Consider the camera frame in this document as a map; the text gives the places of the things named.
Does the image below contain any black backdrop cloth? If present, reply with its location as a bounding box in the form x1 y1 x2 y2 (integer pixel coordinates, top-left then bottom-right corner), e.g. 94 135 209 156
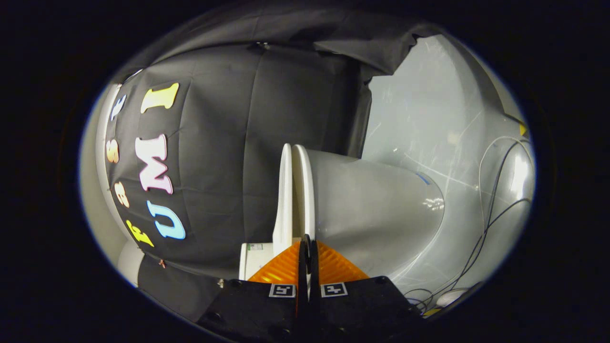
102 5 429 324

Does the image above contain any white toilet lid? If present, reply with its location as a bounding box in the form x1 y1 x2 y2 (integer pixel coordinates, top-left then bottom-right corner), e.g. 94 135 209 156
273 143 294 255

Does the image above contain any white toilet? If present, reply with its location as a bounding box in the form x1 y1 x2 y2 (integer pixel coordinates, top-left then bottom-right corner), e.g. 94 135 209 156
238 144 446 286

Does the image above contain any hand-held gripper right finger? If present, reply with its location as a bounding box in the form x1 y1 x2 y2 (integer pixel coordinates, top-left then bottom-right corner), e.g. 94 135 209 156
309 240 425 343

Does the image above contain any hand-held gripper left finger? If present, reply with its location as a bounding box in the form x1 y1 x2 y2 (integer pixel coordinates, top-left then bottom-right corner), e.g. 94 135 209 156
196 234 310 343

